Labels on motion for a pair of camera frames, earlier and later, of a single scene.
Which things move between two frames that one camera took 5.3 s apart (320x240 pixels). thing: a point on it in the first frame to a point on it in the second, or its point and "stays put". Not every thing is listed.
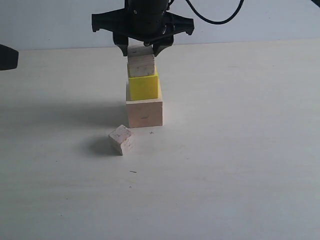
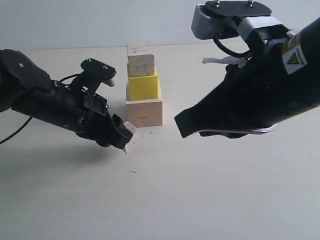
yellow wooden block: x=144 y=87 stays put
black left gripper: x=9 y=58 to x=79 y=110
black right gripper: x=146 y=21 to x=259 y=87
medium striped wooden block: x=141 y=60 stays put
